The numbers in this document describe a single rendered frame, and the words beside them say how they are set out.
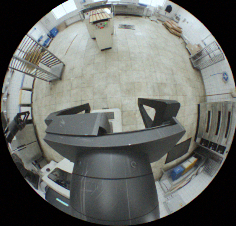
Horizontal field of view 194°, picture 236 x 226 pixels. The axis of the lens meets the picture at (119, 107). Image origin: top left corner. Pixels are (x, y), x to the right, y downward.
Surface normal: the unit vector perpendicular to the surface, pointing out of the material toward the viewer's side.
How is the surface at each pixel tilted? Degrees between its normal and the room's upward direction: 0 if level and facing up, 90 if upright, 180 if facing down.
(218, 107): 90
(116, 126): 0
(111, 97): 0
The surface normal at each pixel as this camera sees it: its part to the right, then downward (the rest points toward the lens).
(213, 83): -1.00, 0.07
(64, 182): -0.07, -1.00
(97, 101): 0.00, 0.00
